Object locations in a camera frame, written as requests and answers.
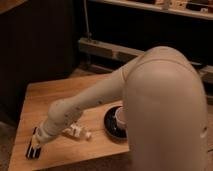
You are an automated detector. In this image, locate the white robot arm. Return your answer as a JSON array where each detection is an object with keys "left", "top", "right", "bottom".
[{"left": 36, "top": 46, "right": 207, "bottom": 171}]

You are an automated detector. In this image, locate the white cup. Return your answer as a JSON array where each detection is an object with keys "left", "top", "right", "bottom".
[{"left": 115, "top": 107, "right": 126, "bottom": 129}]

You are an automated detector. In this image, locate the white baseboard heater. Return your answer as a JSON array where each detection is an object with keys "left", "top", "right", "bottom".
[{"left": 78, "top": 37, "right": 213, "bottom": 84}]

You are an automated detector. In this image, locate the black round plate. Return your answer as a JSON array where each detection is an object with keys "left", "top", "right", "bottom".
[{"left": 104, "top": 106, "right": 127, "bottom": 139}]

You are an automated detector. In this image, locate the clear plastic bottle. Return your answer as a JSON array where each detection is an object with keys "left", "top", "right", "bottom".
[{"left": 62, "top": 123, "right": 92, "bottom": 140}]

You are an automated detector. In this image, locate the wooden low table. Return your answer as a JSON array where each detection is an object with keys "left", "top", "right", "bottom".
[{"left": 8, "top": 74, "right": 129, "bottom": 171}]

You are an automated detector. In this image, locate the dark wooden cabinet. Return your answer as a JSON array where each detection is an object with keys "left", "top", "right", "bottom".
[{"left": 0, "top": 0, "right": 75, "bottom": 124}]

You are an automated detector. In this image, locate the wooden shelf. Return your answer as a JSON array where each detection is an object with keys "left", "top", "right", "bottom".
[{"left": 89, "top": 0, "right": 213, "bottom": 22}]

